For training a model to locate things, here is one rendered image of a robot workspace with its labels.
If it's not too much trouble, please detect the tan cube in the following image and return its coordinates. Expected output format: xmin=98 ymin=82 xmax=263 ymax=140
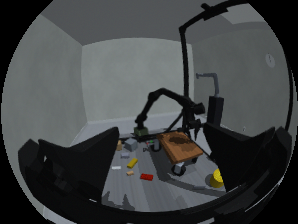
xmin=116 ymin=140 xmax=122 ymax=151

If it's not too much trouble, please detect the red toy building brick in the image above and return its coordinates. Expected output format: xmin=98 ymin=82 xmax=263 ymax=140
xmin=141 ymin=173 xmax=153 ymax=181

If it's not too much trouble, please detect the small brown block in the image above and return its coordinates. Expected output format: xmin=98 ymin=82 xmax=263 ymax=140
xmin=127 ymin=171 xmax=134 ymax=176

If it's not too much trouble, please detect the yellow cylinder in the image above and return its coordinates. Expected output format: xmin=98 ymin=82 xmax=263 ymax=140
xmin=210 ymin=169 xmax=224 ymax=188

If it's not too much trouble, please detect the yellow rectangular block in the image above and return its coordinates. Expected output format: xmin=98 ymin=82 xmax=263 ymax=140
xmin=127 ymin=158 xmax=138 ymax=169

